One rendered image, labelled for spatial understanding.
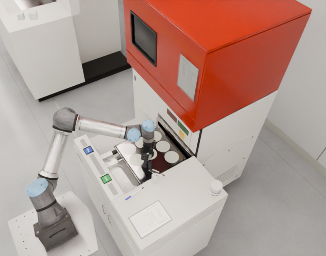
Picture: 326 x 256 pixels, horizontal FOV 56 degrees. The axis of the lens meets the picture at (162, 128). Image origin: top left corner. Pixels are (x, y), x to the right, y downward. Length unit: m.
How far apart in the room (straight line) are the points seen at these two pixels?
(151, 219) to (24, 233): 0.77
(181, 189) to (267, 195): 1.43
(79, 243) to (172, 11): 1.40
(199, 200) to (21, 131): 2.36
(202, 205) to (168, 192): 0.22
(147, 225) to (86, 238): 0.39
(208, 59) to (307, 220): 2.13
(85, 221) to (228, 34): 1.35
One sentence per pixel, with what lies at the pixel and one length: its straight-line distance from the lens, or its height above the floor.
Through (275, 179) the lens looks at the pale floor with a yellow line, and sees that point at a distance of 3.33.
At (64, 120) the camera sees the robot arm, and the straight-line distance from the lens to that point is 1.70.
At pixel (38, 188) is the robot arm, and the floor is 1.18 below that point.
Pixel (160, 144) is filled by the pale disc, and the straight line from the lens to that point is 2.19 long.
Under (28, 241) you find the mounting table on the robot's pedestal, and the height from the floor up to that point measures 0.82.
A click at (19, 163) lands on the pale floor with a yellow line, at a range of 3.43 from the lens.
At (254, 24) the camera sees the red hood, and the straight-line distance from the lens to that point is 1.71.
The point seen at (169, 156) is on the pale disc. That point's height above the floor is 0.90.
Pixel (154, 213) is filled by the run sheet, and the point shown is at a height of 0.97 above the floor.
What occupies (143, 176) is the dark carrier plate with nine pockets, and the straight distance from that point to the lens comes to 2.04.
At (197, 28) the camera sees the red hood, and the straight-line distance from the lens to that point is 1.60.
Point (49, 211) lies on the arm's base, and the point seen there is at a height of 1.08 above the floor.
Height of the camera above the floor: 2.64
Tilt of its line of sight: 50 degrees down
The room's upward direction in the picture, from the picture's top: 3 degrees clockwise
